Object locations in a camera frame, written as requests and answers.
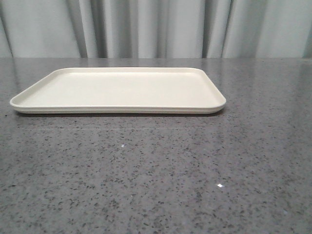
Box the cream rectangular plastic tray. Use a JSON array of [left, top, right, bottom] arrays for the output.
[[10, 67, 226, 114]]

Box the pale grey pleated curtain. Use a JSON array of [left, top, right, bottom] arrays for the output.
[[0, 0, 312, 59]]

